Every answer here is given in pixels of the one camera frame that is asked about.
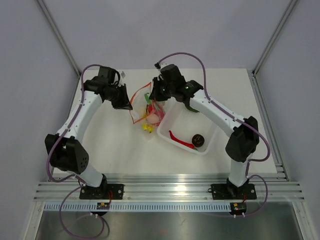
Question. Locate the yellow banana bunch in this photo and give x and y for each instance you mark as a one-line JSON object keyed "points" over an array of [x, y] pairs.
{"points": [[148, 127]]}

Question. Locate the aluminium mounting rail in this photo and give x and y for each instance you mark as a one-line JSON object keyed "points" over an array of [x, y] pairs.
{"points": [[177, 188]]}

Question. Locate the pink peach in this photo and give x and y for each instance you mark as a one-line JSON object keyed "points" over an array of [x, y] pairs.
{"points": [[152, 119]]}

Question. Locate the right small circuit board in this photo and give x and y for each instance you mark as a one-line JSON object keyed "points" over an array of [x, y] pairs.
{"points": [[238, 207]]}

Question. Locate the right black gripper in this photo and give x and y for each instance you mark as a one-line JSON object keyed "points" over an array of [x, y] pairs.
{"points": [[155, 95]]}

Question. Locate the left small circuit board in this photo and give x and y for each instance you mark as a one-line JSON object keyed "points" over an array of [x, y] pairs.
{"points": [[103, 206]]}

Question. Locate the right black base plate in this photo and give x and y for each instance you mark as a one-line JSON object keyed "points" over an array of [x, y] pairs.
{"points": [[224, 191]]}

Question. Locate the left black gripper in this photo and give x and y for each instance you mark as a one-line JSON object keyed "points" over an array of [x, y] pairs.
{"points": [[124, 103]]}

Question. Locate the right aluminium frame post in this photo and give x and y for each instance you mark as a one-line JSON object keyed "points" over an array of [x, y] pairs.
{"points": [[290, 8]]}

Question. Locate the white slotted cable duct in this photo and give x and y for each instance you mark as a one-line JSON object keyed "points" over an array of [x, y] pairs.
{"points": [[194, 207]]}

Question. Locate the small circuit board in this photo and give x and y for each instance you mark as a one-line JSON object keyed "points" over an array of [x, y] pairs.
{"points": [[238, 207], [103, 206]]}

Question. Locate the aluminium frame post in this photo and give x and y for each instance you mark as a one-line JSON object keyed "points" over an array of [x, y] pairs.
{"points": [[49, 18], [290, 8]]}

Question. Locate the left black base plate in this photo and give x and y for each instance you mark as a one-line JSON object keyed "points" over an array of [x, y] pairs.
{"points": [[110, 191]]}

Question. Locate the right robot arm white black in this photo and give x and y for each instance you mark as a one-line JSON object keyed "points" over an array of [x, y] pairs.
{"points": [[242, 132]]}

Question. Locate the red dragon fruit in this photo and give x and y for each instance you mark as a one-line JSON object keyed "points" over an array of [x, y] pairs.
{"points": [[153, 107]]}

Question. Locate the left aluminium frame post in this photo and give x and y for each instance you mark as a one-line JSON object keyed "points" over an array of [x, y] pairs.
{"points": [[49, 18]]}

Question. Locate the green avocado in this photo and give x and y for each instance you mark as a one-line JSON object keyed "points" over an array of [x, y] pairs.
{"points": [[189, 108]]}

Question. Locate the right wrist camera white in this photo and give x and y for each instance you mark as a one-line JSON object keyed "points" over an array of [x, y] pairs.
{"points": [[160, 65]]}

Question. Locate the dark purple mangosteen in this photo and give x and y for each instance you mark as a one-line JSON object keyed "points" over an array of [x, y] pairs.
{"points": [[198, 140]]}

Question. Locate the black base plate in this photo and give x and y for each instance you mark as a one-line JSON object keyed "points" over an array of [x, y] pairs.
{"points": [[110, 191], [224, 191]]}

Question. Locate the clear zip bag orange zipper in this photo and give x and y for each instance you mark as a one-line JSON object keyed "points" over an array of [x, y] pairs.
{"points": [[138, 113]]}

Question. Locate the white plastic perforated basket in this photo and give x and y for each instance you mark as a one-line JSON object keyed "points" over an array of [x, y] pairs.
{"points": [[184, 124]]}

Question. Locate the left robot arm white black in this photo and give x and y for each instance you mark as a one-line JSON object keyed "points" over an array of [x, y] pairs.
{"points": [[66, 155]]}

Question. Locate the red chili pepper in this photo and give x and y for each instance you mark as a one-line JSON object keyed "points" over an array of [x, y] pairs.
{"points": [[184, 143]]}

